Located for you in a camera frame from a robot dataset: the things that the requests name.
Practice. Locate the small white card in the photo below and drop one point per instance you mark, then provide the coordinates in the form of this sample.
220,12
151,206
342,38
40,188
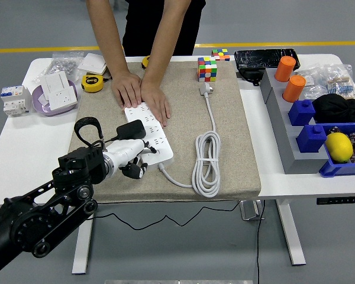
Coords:
44,101

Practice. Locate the white socket panel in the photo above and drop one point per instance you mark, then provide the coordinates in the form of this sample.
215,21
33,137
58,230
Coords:
61,99

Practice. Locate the metal box under table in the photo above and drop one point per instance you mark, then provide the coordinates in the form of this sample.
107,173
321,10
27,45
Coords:
250,210

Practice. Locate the grey stepped block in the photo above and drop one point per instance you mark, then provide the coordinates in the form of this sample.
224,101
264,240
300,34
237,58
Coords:
284,133

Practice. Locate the person's left hand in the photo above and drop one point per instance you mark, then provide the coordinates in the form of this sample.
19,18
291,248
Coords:
156,99

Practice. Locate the yellow lemon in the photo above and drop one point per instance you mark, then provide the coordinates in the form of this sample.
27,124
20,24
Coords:
339,147

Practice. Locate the grey-brown mat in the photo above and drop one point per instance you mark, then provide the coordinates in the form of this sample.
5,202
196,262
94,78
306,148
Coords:
180,133

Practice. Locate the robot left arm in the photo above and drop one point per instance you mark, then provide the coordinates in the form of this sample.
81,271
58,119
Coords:
71,165

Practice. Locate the clear bag of resistors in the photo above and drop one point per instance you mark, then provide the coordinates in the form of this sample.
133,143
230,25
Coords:
341,83

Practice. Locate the clear bag of screws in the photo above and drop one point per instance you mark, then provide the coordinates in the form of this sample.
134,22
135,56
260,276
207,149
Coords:
62,64

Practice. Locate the black table control panel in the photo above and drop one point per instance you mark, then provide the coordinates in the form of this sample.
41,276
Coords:
338,200

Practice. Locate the person's left forearm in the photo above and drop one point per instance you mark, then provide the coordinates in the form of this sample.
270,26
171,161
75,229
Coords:
167,38

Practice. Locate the black cloth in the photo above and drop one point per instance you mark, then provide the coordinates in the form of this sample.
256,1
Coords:
337,108

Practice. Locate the white table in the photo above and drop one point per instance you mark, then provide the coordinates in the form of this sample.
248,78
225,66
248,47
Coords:
254,118

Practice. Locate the small black device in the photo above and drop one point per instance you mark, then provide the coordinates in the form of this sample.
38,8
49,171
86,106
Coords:
250,76

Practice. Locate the white wall switch plate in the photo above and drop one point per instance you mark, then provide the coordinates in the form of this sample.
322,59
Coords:
92,62

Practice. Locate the purple bowl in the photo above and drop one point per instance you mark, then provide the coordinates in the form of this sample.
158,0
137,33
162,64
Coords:
54,112

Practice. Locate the black plug adapter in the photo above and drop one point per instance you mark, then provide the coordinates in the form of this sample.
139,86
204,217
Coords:
131,128

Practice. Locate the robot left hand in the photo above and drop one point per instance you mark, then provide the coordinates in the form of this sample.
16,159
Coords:
125,151

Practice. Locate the small Rubik's cube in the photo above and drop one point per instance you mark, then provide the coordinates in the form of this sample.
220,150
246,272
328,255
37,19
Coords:
221,54

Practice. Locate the person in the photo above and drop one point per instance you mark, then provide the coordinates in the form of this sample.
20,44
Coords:
177,35

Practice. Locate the yellow tape measure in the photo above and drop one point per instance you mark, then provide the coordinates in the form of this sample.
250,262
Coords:
92,83
145,61

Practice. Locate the clear plastic bag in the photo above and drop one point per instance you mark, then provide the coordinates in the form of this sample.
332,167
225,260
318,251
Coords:
313,85

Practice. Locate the white switch panel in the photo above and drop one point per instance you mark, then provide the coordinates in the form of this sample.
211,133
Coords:
56,82

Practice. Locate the blue block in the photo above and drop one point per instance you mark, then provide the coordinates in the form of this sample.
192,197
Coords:
311,139
301,113

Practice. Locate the black plastic tray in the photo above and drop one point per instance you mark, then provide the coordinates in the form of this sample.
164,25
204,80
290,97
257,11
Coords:
260,58

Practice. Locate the blue plastic bin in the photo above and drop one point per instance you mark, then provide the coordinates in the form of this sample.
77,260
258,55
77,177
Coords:
337,170

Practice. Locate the orange cylinder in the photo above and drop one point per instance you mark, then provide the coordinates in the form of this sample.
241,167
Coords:
285,69
294,88

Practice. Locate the white blue circuit breaker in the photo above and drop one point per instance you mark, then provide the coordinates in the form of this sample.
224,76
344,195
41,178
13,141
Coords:
15,101

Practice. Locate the person's right hand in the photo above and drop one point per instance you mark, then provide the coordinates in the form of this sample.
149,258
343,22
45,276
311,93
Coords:
127,88

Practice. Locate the white power strip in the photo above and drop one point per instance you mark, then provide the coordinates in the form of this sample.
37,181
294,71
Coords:
165,156

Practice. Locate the large Rubik's cube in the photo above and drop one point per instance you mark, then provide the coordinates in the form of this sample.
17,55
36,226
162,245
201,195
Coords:
207,69

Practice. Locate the person's right forearm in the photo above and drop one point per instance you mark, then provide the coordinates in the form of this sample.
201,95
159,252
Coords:
108,35

